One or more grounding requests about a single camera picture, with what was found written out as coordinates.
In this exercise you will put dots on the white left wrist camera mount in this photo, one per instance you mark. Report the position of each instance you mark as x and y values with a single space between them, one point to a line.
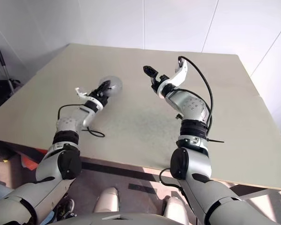
80 93

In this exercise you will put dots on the black device with yellow sticker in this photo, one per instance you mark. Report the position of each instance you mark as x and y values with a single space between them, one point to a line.
0 154

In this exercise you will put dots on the blue jeans leg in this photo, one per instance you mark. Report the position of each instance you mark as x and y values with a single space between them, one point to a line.
48 216

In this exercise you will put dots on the orange object under table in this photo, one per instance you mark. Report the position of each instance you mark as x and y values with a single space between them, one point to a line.
29 164

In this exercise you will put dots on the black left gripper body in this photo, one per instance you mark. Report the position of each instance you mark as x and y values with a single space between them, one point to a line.
100 96

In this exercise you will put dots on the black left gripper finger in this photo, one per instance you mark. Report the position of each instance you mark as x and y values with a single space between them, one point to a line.
99 87
107 85

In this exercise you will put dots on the silver robot leg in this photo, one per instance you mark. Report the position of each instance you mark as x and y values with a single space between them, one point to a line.
175 208
106 199

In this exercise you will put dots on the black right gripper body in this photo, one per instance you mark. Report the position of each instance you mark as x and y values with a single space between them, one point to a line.
158 80

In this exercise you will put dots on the silver left robot leg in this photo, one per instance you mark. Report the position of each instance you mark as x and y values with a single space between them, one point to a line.
106 199

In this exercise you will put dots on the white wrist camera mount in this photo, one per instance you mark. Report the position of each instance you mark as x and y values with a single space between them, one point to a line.
180 75
80 93

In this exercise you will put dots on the black and white sneaker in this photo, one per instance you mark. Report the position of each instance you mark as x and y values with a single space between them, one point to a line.
65 209

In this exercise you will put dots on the black folded cart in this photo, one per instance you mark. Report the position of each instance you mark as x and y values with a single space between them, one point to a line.
0 84

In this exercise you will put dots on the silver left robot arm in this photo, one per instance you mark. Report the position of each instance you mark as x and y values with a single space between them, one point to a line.
68 124

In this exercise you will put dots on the black metal table frame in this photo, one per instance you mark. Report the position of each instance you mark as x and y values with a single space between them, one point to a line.
121 170

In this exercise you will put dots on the silver right robot leg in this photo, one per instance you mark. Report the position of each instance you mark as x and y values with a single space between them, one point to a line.
175 208

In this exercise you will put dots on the silver robot torso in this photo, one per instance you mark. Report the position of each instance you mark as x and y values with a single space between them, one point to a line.
131 219

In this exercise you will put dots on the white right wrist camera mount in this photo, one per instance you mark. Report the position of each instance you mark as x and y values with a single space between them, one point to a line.
180 75

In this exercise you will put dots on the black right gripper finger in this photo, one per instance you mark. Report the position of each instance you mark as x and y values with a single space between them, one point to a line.
152 77
151 70

